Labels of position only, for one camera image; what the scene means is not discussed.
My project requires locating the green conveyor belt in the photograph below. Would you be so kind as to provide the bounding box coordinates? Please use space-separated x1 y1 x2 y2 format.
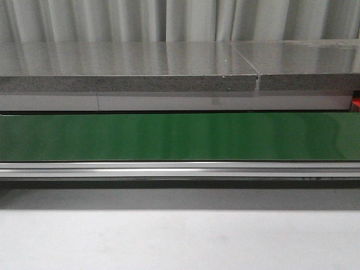
1 112 359 161

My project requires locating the grey stone slab left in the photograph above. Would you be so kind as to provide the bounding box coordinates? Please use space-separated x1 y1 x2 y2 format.
1 42 257 93

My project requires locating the grey stone slab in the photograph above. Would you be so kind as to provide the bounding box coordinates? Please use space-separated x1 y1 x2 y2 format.
231 39 359 93
1 42 257 93

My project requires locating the white panel behind conveyor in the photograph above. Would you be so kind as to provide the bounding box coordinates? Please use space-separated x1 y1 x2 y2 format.
1 94 352 111

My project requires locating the grey stone slab right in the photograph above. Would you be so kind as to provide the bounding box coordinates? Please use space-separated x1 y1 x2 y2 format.
231 39 359 93

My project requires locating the red object at right edge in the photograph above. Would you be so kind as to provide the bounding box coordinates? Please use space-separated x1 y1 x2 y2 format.
350 97 360 113

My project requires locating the grey pleated curtain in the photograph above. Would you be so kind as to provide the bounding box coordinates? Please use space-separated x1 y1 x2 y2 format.
1 1 359 42

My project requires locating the aluminium conveyor side rail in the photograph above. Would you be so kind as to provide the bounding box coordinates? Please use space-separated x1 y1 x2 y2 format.
1 161 359 179

